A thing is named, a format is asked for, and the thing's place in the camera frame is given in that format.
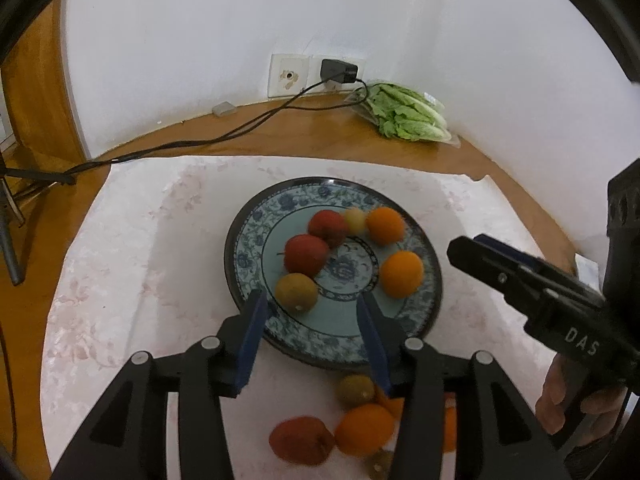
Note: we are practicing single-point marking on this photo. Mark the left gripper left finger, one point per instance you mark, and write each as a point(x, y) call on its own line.
point(124, 434)

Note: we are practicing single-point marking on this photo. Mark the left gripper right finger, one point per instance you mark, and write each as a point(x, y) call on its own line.
point(498, 435)

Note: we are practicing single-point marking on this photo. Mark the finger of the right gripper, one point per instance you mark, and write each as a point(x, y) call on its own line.
point(503, 248)
point(500, 269)

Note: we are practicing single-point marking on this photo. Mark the oval orange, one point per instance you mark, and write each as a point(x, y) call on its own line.
point(393, 406)

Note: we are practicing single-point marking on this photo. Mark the small orange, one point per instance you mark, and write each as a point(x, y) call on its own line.
point(401, 274)

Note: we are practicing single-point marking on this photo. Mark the yellow-green fruit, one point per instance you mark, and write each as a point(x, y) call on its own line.
point(296, 293)
point(378, 465)
point(356, 220)

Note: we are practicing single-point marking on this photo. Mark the large front orange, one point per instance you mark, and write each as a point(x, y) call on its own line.
point(385, 226)

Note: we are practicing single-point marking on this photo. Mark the large orange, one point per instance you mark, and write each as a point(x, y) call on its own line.
point(385, 226)
point(364, 430)

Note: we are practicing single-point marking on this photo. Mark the green-brown fruit pile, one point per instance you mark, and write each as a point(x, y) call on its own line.
point(355, 390)

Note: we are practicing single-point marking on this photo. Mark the red apple pile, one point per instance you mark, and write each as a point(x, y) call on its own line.
point(303, 440)
point(330, 226)

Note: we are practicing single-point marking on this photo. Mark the red apple with stem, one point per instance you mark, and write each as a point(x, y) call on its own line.
point(305, 254)

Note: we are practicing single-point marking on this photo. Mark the white paper packet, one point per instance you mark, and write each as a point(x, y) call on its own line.
point(588, 272)

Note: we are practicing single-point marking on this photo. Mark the white floral tablecloth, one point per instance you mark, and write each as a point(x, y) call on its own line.
point(169, 250)

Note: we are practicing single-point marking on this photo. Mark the bagged green lettuce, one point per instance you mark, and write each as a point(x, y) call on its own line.
point(401, 113)

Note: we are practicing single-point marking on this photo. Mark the blue patterned ceramic plate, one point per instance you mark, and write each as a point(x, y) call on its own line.
point(327, 336)

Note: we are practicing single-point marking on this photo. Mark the black power adapter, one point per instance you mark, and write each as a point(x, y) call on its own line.
point(339, 71)

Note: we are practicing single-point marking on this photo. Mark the black tripod stand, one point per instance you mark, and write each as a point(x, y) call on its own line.
point(9, 208)

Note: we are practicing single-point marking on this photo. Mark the small grey block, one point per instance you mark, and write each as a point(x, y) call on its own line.
point(223, 109)

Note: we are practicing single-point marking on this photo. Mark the white wall socket panel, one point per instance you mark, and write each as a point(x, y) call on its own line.
point(292, 73)

